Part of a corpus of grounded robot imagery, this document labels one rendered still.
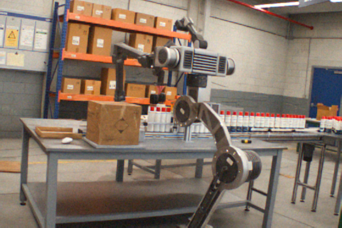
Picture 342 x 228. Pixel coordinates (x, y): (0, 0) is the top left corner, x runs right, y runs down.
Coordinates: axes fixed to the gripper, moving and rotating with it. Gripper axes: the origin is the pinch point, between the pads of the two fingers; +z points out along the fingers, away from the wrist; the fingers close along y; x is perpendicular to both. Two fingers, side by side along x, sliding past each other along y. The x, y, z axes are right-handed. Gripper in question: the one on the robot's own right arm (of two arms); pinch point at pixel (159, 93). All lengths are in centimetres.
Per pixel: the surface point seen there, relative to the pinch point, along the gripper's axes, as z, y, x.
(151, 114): 16.5, 16.8, 20.8
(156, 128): 27.7, 11.4, 21.8
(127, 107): 7, 57, 60
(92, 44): -54, -54, -347
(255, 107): 50, -585, -473
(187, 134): 29.6, -9.2, 36.6
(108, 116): 14, 71, 60
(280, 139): 36, -132, 29
